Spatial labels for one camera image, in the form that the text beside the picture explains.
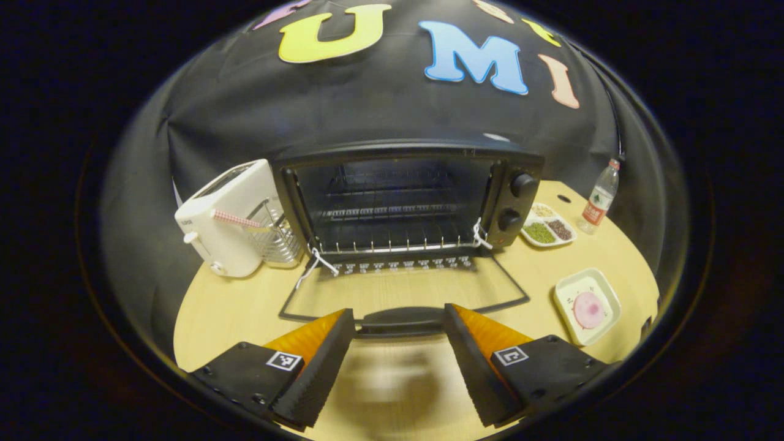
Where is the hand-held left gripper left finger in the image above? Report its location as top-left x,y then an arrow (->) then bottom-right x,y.
186,308 -> 356,429

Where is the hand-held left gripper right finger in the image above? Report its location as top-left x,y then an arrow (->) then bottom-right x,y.
442,303 -> 611,429

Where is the white square plate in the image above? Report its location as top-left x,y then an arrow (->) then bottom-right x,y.
553,267 -> 622,347

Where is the pink round food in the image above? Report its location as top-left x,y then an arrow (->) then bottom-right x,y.
573,291 -> 608,330

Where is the black electric oven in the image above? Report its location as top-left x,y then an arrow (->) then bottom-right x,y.
271,140 -> 546,339

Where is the white sectioned dish with beans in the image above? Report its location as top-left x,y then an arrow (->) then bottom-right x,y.
521,202 -> 578,249

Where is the white toaster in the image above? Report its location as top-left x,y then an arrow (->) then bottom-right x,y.
175,159 -> 284,278

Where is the pink checked straw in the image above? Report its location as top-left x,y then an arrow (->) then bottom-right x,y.
211,209 -> 270,231

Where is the clear bottle with red label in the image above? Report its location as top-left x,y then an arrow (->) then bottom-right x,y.
576,158 -> 620,235

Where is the black backdrop cloth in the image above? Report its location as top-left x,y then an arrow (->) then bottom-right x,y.
101,0 -> 690,368

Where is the metal wire basket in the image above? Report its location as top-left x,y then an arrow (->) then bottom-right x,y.
248,199 -> 304,269

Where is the metal oven wire rack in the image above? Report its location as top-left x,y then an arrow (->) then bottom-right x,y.
314,202 -> 486,255

